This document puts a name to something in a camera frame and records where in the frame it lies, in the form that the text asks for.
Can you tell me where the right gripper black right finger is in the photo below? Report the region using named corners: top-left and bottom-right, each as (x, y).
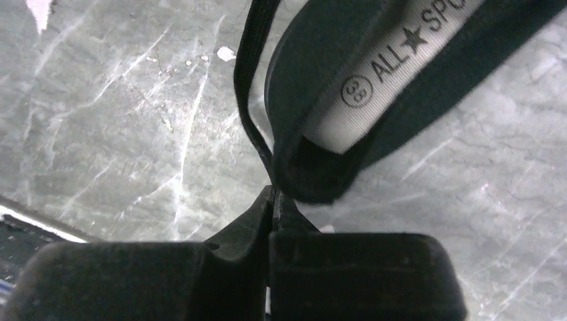
top-left (269, 193), bottom-right (467, 320)

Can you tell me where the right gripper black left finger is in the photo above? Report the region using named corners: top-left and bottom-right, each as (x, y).
top-left (1, 186), bottom-right (275, 320)

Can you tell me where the black shoe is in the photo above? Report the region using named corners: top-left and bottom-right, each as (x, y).
top-left (265, 1), bottom-right (566, 204)

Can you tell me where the black shoelace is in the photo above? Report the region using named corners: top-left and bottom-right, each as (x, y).
top-left (233, 0), bottom-right (279, 181)

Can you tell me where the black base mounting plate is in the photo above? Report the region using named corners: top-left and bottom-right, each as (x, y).
top-left (1, 213), bottom-right (87, 288)

